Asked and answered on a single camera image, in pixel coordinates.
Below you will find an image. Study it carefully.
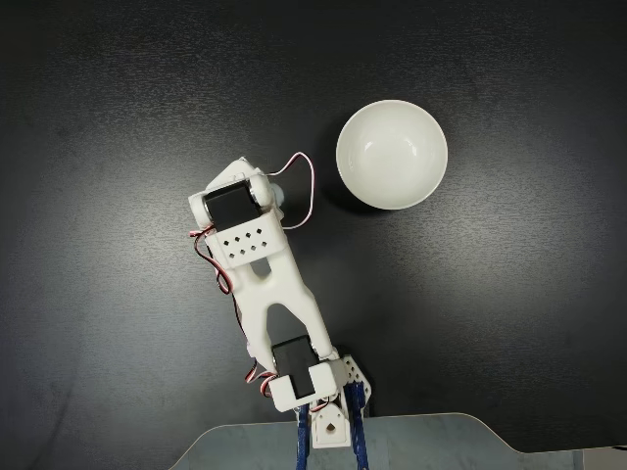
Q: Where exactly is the white red servo cable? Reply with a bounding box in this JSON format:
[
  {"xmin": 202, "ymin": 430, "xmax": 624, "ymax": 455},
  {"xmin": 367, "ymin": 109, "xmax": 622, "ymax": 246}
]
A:
[{"xmin": 265, "ymin": 152, "xmax": 317, "ymax": 231}]

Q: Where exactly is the red black servo cable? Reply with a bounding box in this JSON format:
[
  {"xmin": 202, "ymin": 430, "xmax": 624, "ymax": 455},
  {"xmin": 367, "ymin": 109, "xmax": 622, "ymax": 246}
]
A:
[{"xmin": 189, "ymin": 227, "xmax": 276, "ymax": 400}]

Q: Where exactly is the blue table clamp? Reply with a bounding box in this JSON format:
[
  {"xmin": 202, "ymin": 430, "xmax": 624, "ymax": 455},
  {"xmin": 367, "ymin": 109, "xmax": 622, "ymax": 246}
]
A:
[
  {"xmin": 292, "ymin": 404, "xmax": 315, "ymax": 470},
  {"xmin": 344, "ymin": 380, "xmax": 372, "ymax": 470}
]

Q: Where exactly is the white ceramic bowl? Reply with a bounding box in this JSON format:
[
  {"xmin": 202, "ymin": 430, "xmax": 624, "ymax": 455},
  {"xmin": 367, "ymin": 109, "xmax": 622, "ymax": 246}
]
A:
[{"xmin": 335, "ymin": 99, "xmax": 450, "ymax": 212}]

